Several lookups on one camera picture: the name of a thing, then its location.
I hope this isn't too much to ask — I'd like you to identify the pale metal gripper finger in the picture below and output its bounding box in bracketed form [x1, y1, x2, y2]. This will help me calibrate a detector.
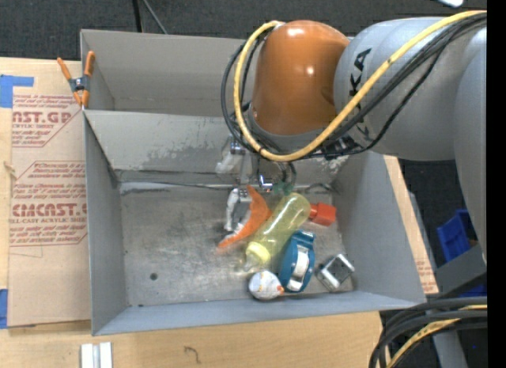
[223, 187, 253, 233]
[214, 139, 244, 176]

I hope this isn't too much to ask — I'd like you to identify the orange curved toy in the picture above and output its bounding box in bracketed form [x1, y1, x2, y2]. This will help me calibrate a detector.
[217, 185, 274, 250]

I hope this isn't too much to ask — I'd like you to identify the yellow clear plastic bottle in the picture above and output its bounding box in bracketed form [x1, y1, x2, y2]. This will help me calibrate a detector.
[242, 192, 312, 273]

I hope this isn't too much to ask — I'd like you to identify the grey metal bin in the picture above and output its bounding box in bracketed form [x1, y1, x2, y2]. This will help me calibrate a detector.
[80, 28, 428, 336]

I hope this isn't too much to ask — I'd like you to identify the blue and white tape dispenser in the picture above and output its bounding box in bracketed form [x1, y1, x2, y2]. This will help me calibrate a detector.
[276, 230, 317, 294]

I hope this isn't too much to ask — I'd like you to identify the white and orange toy chicken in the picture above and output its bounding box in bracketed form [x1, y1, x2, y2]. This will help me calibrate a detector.
[247, 270, 286, 302]

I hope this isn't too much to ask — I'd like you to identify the red small block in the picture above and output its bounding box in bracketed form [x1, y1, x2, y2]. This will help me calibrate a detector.
[308, 202, 338, 227]

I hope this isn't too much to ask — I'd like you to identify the silver metal square clip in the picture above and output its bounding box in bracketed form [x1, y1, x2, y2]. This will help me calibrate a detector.
[317, 252, 356, 293]

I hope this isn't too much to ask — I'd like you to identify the brown cardboard board red print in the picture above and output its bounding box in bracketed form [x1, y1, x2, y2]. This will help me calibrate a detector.
[0, 56, 440, 330]

